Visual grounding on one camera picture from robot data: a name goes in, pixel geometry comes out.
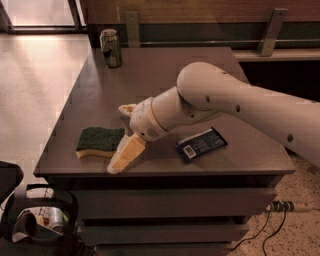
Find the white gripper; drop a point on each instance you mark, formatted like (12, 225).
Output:
(144, 118)

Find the green and yellow sponge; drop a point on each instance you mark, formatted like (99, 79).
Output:
(99, 141)

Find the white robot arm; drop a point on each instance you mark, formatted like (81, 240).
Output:
(202, 91)

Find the green metal can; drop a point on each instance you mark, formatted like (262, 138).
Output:
(110, 48)

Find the silver can in bin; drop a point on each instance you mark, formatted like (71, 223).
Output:
(55, 219)

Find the dark blue snack packet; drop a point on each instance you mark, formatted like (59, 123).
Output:
(199, 144)

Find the grey drawer cabinet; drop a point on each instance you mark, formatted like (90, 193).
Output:
(161, 205)

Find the black chair edge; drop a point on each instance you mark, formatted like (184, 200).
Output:
(11, 176)

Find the black trash bin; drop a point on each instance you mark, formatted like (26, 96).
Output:
(24, 220)

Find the white power strip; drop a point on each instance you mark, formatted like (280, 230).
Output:
(289, 206)

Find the left metal bracket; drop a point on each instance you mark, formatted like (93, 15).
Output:
(132, 29)

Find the metal bracket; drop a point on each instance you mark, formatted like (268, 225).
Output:
(273, 28)
(132, 29)

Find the right metal bracket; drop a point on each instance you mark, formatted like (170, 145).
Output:
(273, 28)

